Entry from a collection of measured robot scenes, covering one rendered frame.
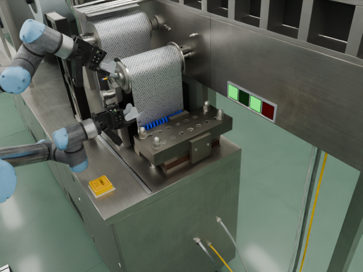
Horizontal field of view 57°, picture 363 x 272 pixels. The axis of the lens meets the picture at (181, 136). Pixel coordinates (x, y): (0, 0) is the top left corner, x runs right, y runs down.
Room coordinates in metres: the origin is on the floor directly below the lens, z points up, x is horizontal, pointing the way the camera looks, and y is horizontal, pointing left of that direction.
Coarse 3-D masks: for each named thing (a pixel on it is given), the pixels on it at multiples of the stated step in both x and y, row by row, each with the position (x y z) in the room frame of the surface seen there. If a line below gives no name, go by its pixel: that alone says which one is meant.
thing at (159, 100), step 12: (156, 84) 1.23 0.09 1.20; (168, 84) 1.27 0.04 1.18; (180, 84) 1.30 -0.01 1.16; (144, 96) 1.20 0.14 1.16; (156, 96) 1.23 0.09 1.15; (168, 96) 1.26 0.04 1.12; (180, 96) 1.30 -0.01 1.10; (144, 108) 1.20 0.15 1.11; (156, 108) 1.23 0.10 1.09; (168, 108) 1.26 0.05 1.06; (180, 108) 1.29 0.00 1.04; (144, 120) 1.19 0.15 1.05
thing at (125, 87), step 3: (174, 48) 1.34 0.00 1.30; (177, 51) 1.33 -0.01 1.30; (180, 57) 1.32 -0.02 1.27; (180, 60) 1.31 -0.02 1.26; (117, 63) 1.22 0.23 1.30; (117, 66) 1.23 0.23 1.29; (120, 66) 1.20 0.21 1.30; (120, 69) 1.21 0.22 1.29; (123, 69) 1.19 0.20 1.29; (123, 72) 1.19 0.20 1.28; (126, 75) 1.18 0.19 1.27; (126, 78) 1.18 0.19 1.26; (126, 81) 1.17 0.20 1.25; (126, 84) 1.18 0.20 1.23; (123, 87) 1.21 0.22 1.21; (126, 87) 1.18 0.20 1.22
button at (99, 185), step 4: (104, 176) 1.00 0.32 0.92; (96, 180) 0.98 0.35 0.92; (100, 180) 0.98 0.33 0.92; (104, 180) 0.98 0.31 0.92; (108, 180) 0.98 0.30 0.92; (92, 184) 0.96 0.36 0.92; (96, 184) 0.96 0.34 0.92; (100, 184) 0.96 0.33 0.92; (104, 184) 0.96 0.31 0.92; (108, 184) 0.96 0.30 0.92; (92, 188) 0.94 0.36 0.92; (96, 188) 0.94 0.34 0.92; (100, 188) 0.93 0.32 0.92; (104, 188) 0.94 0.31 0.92; (108, 188) 0.94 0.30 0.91; (96, 192) 0.92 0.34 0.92; (100, 192) 0.93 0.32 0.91
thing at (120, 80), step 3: (117, 69) 1.21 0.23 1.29; (117, 72) 1.20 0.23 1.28; (120, 72) 1.20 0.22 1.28; (120, 75) 1.19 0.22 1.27; (123, 75) 1.19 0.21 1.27; (114, 78) 1.24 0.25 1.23; (117, 78) 1.21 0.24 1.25; (120, 78) 1.18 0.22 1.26; (123, 78) 1.19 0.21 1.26; (117, 81) 1.22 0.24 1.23; (120, 81) 1.19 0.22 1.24; (123, 81) 1.19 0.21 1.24; (117, 84) 1.22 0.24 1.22; (120, 84) 1.19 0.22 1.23; (123, 84) 1.20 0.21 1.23
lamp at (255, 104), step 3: (252, 99) 1.06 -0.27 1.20; (255, 99) 1.05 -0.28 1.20; (258, 99) 1.03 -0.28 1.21; (252, 102) 1.06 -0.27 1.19; (255, 102) 1.05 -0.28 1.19; (258, 102) 1.03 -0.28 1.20; (252, 105) 1.06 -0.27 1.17; (255, 105) 1.04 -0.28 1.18; (258, 105) 1.03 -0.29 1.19; (252, 108) 1.05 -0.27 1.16; (255, 108) 1.04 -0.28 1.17; (258, 108) 1.03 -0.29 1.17; (258, 111) 1.03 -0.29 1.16
